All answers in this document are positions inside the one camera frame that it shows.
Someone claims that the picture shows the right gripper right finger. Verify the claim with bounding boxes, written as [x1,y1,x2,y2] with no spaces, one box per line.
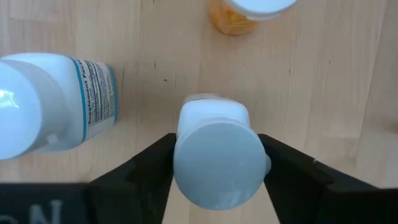
[259,134,398,224]

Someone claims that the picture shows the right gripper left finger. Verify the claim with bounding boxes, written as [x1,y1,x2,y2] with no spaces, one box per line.
[0,133,177,224]

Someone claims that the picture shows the white bottle blue label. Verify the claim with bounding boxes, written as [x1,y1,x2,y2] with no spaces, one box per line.
[172,93,272,211]
[0,52,119,161]

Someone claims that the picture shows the orange pill bottle white cap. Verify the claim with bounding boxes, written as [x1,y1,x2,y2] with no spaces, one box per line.
[208,0,299,37]

